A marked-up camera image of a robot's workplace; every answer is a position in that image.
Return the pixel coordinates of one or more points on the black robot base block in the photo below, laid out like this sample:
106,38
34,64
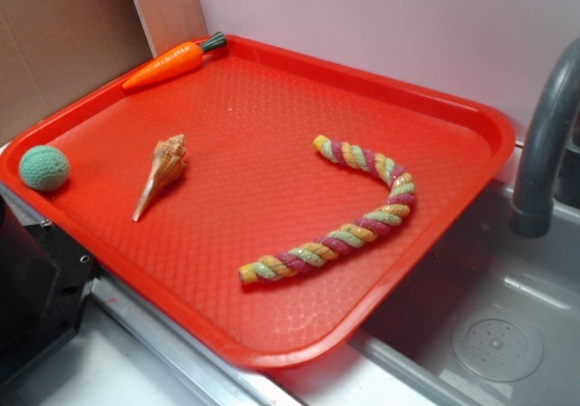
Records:
45,275

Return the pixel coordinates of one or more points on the green dimpled ball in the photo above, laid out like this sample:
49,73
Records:
44,168

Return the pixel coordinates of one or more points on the red plastic tray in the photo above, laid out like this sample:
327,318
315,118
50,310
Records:
254,185

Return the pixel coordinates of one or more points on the brown spiral seashell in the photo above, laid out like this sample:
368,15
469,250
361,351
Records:
167,166

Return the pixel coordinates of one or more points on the orange toy carrot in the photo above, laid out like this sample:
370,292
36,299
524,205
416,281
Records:
180,59

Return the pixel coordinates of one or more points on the light wooden board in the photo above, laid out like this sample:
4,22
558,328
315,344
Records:
167,23

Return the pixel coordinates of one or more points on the grey toy faucet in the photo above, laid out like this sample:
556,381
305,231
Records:
548,169

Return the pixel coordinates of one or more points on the grey toy sink basin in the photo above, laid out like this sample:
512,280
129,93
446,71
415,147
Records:
485,318

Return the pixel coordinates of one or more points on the brown cardboard panel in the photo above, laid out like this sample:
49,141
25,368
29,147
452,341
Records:
53,52

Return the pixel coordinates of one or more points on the multicolour twisted rope toy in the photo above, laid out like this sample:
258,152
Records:
345,239

